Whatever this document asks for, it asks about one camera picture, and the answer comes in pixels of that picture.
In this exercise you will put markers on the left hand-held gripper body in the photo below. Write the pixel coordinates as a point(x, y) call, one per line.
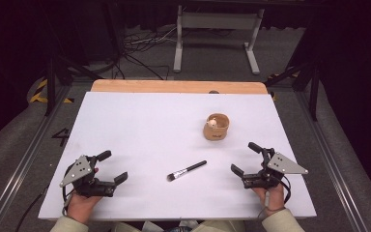
point(79, 170)

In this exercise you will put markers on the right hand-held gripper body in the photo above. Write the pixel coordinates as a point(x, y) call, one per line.
point(281, 165)

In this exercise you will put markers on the wooden brush holder cup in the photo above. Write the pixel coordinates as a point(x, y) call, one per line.
point(215, 132)

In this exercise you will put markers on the black makeup brush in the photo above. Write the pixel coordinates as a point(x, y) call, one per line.
point(186, 170)

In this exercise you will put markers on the person's right hand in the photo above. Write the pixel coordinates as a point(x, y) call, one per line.
point(274, 198)

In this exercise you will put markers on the person's left hand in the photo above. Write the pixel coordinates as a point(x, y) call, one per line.
point(80, 208)

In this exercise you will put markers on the small pale round thing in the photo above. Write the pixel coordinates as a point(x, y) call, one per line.
point(212, 122)

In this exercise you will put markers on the white table cover board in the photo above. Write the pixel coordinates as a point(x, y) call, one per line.
point(148, 129)

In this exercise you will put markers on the person's lap clothing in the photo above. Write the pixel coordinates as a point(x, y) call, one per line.
point(186, 226)

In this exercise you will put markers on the black tripod stand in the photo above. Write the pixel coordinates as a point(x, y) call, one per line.
point(51, 83)
point(314, 90)

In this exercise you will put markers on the yellow black floor tape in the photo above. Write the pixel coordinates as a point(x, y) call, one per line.
point(38, 93)

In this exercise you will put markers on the grey metal stand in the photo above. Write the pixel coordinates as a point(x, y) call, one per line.
point(217, 21)

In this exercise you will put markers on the aluminium rail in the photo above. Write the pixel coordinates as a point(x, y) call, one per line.
point(19, 167)
point(331, 161)

